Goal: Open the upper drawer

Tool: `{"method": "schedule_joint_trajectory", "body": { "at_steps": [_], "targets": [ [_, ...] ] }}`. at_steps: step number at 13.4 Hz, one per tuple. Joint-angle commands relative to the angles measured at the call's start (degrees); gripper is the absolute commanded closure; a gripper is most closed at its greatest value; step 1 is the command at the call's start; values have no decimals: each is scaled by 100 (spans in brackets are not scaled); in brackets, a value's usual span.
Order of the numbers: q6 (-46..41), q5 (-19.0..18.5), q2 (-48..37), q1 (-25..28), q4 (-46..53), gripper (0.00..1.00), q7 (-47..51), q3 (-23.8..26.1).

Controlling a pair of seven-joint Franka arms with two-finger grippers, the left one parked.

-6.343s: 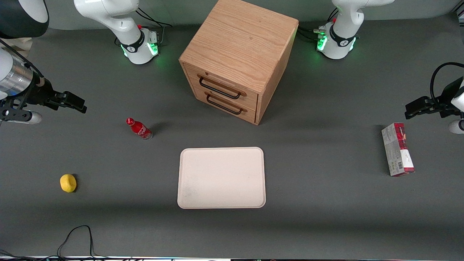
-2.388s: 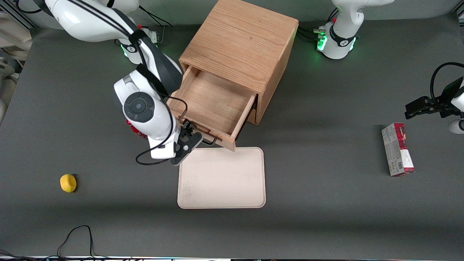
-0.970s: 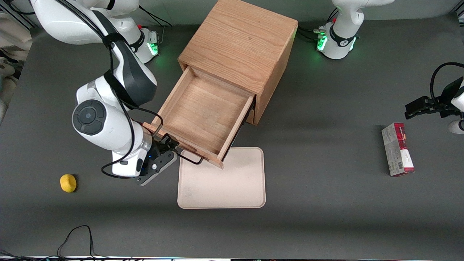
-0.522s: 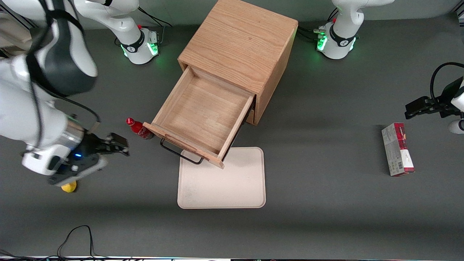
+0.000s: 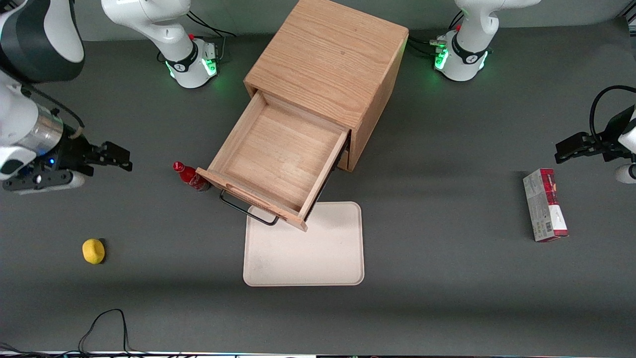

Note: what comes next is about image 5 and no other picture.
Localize red soda bottle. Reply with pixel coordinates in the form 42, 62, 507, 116
172, 161, 212, 192

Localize wooden drawer cabinet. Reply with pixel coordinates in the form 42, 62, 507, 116
243, 0, 410, 173

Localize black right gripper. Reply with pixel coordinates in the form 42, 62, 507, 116
49, 133, 133, 177

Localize grey and red carton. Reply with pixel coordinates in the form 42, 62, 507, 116
523, 168, 569, 243

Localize black right arm wrist cable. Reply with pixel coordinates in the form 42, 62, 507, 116
20, 82, 85, 139

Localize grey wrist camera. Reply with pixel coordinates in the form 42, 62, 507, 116
2, 169, 86, 192
614, 163, 636, 184

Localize thin black table cable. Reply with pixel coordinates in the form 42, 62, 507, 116
77, 309, 132, 355

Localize beige rectangular tray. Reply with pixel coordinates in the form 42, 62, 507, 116
242, 201, 365, 287

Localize wooden drawer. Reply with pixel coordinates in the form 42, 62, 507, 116
195, 91, 352, 232

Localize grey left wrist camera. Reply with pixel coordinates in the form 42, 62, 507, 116
614, 163, 636, 184

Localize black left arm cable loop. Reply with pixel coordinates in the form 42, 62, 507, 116
589, 85, 636, 145

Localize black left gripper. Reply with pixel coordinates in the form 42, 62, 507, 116
555, 105, 634, 164

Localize black right arm base cables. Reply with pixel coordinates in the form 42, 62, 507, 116
185, 10, 237, 63

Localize black arm base cables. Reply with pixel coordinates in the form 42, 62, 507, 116
185, 10, 237, 63
406, 10, 465, 59

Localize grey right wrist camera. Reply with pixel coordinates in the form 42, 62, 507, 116
2, 169, 86, 192

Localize black left arm base cables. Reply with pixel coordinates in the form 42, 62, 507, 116
406, 10, 465, 59

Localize yellow lemon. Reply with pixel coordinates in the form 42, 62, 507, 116
82, 238, 106, 265

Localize black metal drawer handle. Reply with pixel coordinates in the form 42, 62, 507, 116
220, 189, 280, 226

